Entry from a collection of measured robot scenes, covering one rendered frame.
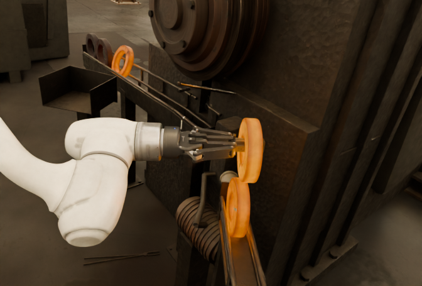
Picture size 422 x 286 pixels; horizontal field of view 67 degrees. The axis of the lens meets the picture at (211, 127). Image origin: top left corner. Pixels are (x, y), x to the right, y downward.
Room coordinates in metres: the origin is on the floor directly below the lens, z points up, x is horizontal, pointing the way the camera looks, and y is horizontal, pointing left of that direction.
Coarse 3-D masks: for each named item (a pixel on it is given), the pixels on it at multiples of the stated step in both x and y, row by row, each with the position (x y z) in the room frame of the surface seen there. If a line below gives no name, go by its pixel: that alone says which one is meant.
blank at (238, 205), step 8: (232, 184) 0.68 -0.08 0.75; (240, 184) 0.65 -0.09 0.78; (232, 192) 0.66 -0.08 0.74; (240, 192) 0.62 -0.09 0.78; (248, 192) 0.62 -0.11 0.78; (232, 200) 0.68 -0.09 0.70; (240, 200) 0.60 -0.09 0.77; (248, 200) 0.61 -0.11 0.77; (232, 208) 0.67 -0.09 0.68; (240, 208) 0.59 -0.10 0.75; (248, 208) 0.59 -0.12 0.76; (232, 216) 0.64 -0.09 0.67; (240, 216) 0.58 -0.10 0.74; (248, 216) 0.58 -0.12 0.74; (232, 224) 0.60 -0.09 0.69; (240, 224) 0.57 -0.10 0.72; (248, 224) 0.58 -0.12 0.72; (232, 232) 0.58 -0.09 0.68; (240, 232) 0.57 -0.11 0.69
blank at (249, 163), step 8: (248, 120) 0.66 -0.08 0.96; (256, 120) 0.66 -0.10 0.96; (240, 128) 0.71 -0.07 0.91; (248, 128) 0.63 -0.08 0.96; (256, 128) 0.63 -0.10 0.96; (240, 136) 0.70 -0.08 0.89; (248, 136) 0.61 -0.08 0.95; (256, 136) 0.61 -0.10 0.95; (248, 144) 0.59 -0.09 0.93; (256, 144) 0.59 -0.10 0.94; (240, 152) 0.67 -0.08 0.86; (248, 152) 0.58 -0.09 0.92; (256, 152) 0.58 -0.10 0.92; (240, 160) 0.65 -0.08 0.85; (248, 160) 0.58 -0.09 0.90; (256, 160) 0.58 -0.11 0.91; (240, 168) 0.64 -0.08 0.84; (248, 168) 0.57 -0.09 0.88; (256, 168) 0.57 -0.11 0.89; (240, 176) 0.62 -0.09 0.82; (248, 176) 0.58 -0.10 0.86; (256, 176) 0.58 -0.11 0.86
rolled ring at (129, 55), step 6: (120, 48) 1.71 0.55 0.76; (126, 48) 1.67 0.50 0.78; (114, 54) 1.73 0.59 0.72; (120, 54) 1.72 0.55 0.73; (126, 54) 1.64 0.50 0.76; (132, 54) 1.64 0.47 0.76; (114, 60) 1.71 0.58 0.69; (120, 60) 1.73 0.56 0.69; (126, 60) 1.62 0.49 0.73; (132, 60) 1.62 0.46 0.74; (114, 66) 1.69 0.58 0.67; (126, 66) 1.59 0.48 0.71; (132, 66) 1.61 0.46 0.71; (120, 72) 1.61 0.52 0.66; (126, 72) 1.60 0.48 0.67
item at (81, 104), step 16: (48, 80) 1.33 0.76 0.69; (64, 80) 1.43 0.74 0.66; (80, 80) 1.46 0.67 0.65; (96, 80) 1.44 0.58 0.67; (112, 80) 1.38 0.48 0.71; (48, 96) 1.32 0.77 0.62; (64, 96) 1.39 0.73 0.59; (80, 96) 1.40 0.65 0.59; (96, 96) 1.26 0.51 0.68; (112, 96) 1.38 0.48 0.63; (80, 112) 1.23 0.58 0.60; (96, 112) 1.25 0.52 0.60
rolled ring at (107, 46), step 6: (102, 42) 1.78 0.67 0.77; (108, 42) 1.78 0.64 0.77; (96, 48) 1.85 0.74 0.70; (102, 48) 1.86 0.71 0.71; (108, 48) 1.75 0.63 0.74; (96, 54) 1.86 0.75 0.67; (102, 54) 1.86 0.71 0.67; (108, 54) 1.73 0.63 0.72; (102, 60) 1.83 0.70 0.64; (108, 60) 1.73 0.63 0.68; (108, 66) 1.74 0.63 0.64
